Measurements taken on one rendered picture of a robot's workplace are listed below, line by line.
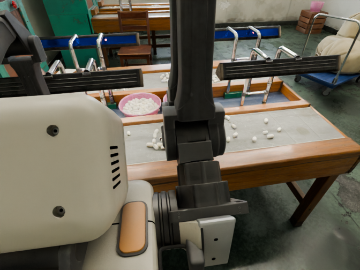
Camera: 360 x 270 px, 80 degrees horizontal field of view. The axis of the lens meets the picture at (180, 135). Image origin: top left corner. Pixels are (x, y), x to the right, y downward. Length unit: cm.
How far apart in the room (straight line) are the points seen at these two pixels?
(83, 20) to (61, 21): 29
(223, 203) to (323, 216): 170
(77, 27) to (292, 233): 359
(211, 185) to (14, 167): 23
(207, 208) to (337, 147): 105
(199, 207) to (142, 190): 9
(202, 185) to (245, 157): 74
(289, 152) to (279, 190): 88
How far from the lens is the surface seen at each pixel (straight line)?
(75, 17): 375
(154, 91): 152
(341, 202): 217
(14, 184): 24
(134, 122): 124
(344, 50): 373
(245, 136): 120
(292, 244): 178
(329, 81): 349
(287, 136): 129
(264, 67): 112
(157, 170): 95
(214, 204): 33
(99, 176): 22
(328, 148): 128
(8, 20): 70
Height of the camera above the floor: 149
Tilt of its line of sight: 40 degrees down
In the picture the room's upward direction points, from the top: straight up
